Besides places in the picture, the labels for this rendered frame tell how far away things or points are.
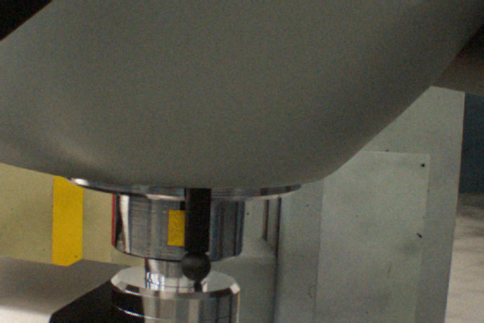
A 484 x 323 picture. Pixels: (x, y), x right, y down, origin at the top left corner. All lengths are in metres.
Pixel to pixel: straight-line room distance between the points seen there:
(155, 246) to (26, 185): 1.76
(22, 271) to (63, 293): 0.04
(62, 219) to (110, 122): 1.82
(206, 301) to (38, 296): 0.06
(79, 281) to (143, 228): 0.05
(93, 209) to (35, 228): 0.12
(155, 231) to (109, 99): 0.07
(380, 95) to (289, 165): 0.04
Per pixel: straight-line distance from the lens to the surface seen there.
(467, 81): 0.41
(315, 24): 0.31
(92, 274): 0.43
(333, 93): 0.32
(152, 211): 0.37
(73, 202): 2.13
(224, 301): 0.39
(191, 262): 0.34
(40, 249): 2.15
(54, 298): 0.39
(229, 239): 0.38
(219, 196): 0.35
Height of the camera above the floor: 1.36
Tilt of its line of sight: 7 degrees down
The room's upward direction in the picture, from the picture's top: 3 degrees clockwise
